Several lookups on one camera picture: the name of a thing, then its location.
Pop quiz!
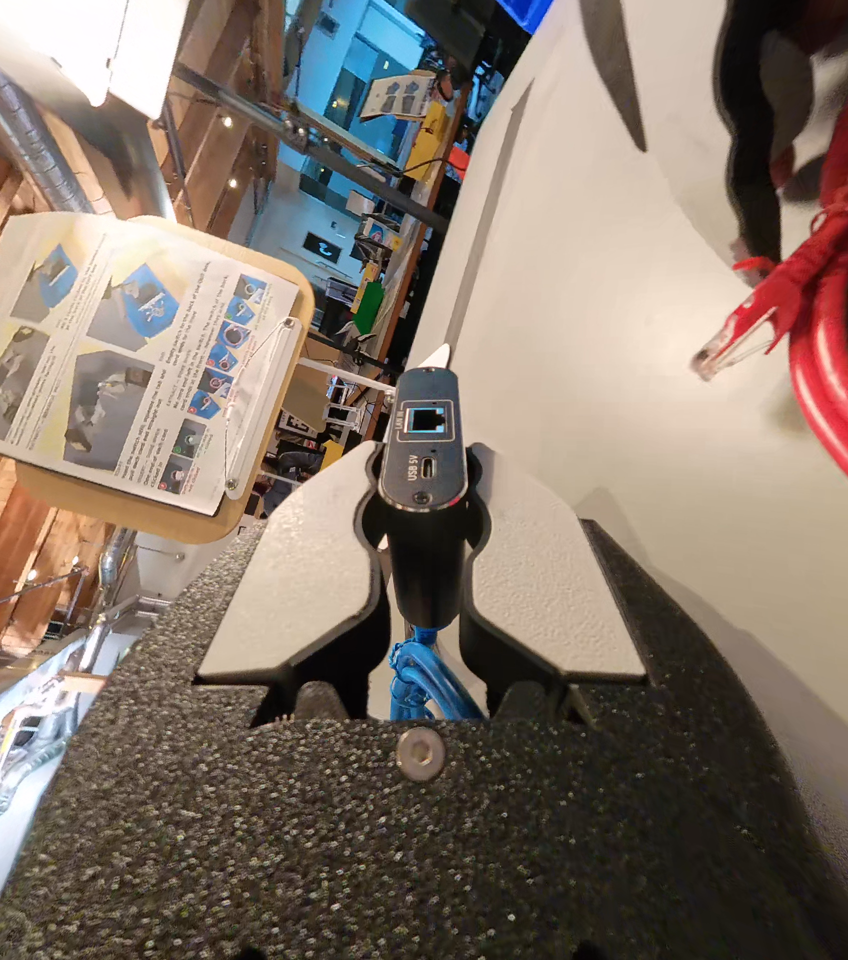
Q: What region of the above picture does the silver air duct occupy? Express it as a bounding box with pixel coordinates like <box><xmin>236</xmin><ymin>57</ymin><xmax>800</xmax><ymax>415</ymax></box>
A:
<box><xmin>0</xmin><ymin>30</ymin><xmax>170</xmax><ymax>226</ymax></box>

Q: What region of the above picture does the red ethernet cable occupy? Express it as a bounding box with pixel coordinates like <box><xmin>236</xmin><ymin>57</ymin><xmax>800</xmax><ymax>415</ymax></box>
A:
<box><xmin>691</xmin><ymin>98</ymin><xmax>848</xmax><ymax>526</ymax></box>

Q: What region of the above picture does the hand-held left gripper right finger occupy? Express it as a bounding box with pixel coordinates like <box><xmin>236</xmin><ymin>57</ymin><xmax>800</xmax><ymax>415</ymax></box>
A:
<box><xmin>462</xmin><ymin>444</ymin><xmax>647</xmax><ymax>688</ymax></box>

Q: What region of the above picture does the black ethernet adapter hub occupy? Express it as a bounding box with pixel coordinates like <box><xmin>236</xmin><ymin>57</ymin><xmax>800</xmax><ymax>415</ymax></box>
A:
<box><xmin>376</xmin><ymin>365</ymin><xmax>482</xmax><ymax>624</ymax></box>

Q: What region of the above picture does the bright ceiling light panel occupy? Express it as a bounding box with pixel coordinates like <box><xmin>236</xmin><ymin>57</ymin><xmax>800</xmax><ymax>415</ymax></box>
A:
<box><xmin>19</xmin><ymin>0</ymin><xmax>193</xmax><ymax>121</ymax></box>

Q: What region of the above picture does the blue ethernet cable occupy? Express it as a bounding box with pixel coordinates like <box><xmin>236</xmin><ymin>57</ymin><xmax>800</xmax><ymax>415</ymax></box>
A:
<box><xmin>387</xmin><ymin>618</ymin><xmax>488</xmax><ymax>724</ymax></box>

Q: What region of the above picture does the yellow box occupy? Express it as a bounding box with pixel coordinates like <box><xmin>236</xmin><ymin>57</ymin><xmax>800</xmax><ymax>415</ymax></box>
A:
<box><xmin>399</xmin><ymin>98</ymin><xmax>451</xmax><ymax>184</ymax></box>

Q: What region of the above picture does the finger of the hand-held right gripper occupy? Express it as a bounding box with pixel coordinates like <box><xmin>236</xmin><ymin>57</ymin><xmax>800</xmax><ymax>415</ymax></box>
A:
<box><xmin>714</xmin><ymin>0</ymin><xmax>848</xmax><ymax>286</ymax></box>

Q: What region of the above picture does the blue plastic bin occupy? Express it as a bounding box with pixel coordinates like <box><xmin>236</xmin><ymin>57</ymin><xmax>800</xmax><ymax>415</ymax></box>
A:
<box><xmin>496</xmin><ymin>0</ymin><xmax>553</xmax><ymax>31</ymax></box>

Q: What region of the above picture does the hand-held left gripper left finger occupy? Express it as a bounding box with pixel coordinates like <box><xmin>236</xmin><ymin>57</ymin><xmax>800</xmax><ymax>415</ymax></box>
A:
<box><xmin>195</xmin><ymin>450</ymin><xmax>391</xmax><ymax>688</ymax></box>

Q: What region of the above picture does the instruction sheet on stand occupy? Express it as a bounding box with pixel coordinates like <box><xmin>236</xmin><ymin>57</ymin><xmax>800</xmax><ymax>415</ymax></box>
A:
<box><xmin>0</xmin><ymin>210</ymin><xmax>395</xmax><ymax>544</ymax></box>

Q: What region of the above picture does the green box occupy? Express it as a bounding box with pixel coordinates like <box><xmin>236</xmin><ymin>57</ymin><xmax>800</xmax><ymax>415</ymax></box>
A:
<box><xmin>346</xmin><ymin>263</ymin><xmax>391</xmax><ymax>339</ymax></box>

